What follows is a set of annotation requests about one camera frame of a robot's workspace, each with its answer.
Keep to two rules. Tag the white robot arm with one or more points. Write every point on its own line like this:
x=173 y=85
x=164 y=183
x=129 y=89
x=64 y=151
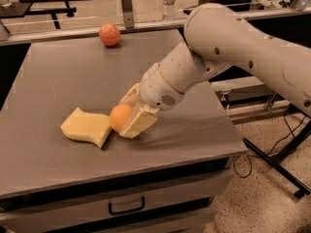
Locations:
x=217 y=38

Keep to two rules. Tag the black metal stand base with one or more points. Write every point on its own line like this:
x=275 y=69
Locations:
x=275 y=160

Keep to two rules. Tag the black drawer handle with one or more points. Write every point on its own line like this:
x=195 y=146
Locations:
x=126 y=205

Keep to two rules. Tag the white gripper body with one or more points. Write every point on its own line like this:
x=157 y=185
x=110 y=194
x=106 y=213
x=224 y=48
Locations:
x=157 y=87

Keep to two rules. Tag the grey metal post left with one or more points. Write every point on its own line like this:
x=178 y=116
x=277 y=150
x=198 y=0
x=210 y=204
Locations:
x=127 y=13

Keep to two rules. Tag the red apple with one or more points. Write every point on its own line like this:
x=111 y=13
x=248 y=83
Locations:
x=109 y=35

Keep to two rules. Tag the grey cabinet drawer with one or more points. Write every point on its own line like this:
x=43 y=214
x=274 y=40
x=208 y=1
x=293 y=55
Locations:
x=181 y=205

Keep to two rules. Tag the grey metal rail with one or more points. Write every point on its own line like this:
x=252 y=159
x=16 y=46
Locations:
x=60 y=34

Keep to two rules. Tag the orange fruit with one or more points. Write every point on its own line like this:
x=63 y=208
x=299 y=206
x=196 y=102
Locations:
x=119 y=116

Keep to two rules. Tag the yellow sponge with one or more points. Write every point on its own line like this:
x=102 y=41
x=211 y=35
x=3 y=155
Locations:
x=87 y=127

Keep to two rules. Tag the clear plastic water bottle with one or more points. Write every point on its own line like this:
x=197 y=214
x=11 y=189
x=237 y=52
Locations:
x=168 y=10

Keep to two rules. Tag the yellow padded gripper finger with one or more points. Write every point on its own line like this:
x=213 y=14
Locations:
x=142 y=118
x=132 y=97

